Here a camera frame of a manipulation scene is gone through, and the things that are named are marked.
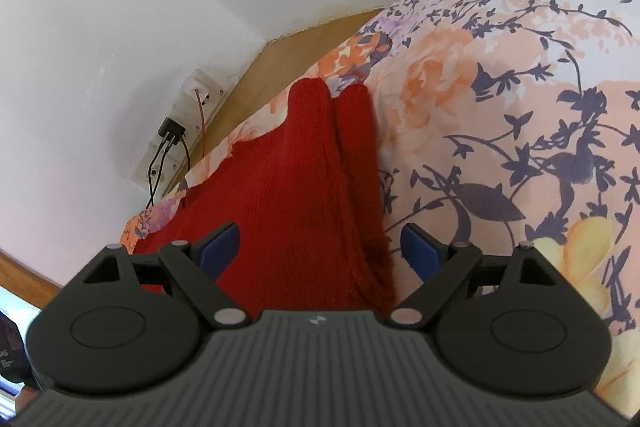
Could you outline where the red knitted sweater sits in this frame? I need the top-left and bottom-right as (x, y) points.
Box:
(134, 79), (396, 317)

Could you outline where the dark device at left edge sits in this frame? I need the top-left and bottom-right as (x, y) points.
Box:
(0, 314), (39, 389)

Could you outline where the black plug adapter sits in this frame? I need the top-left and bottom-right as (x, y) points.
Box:
(157, 117), (186, 144)

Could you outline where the floral bed sheet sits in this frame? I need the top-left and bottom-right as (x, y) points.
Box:
(122, 0), (639, 416)

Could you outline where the black cable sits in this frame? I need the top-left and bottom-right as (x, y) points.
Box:
(144, 133), (191, 210)

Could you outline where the thin red wire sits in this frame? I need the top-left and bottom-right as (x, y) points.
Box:
(194, 89), (207, 158)

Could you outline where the white wall socket strip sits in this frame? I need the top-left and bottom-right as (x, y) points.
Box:
(130, 69), (228, 199)

